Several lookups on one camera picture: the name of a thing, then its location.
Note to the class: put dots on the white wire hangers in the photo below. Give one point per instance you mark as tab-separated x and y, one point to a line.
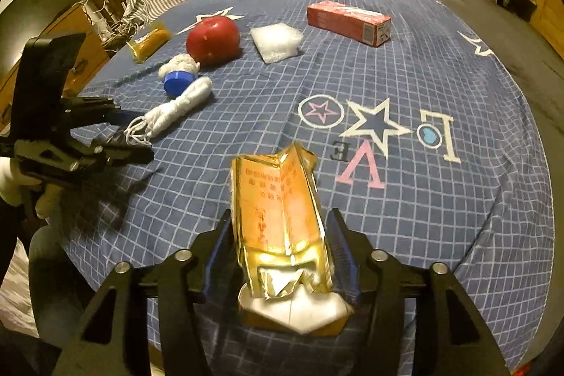
113	31

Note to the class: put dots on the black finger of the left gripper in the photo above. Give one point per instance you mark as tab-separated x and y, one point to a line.
124	154

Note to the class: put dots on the yellow snack in clear wrapper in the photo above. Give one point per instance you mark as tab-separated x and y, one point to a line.
145	46

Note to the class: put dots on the red apple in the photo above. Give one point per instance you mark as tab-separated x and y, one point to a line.
214	41

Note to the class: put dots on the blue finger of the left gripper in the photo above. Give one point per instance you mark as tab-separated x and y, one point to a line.
121	117

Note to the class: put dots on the wooden bed headboard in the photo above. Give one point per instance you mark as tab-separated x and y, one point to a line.
548	20

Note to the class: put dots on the white gloved left hand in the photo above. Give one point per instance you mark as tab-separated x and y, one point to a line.
14	183

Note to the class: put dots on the white crumpled tissue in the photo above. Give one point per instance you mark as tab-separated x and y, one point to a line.
179	63

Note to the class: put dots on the wooden chest of drawers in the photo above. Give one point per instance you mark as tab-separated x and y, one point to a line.
62	56

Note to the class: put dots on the red rectangular carton box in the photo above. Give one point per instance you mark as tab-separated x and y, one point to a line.
368	27

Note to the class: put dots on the black television screen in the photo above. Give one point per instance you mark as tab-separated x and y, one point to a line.
26	19

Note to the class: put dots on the blue checkered star bedsheet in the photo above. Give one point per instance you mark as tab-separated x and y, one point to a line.
426	144

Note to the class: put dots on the blue bottle cap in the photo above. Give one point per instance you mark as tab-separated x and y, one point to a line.
176	82

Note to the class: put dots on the gold cigarette carton box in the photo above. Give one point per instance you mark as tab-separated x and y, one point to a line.
281	245

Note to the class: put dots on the white face mask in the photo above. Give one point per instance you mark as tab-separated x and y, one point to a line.
142	129

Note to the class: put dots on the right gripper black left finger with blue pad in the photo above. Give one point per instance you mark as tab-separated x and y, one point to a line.
112	333

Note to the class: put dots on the white foam packing piece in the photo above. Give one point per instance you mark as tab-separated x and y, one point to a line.
276	42

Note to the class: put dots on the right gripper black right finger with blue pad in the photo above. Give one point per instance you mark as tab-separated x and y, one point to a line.
451	336

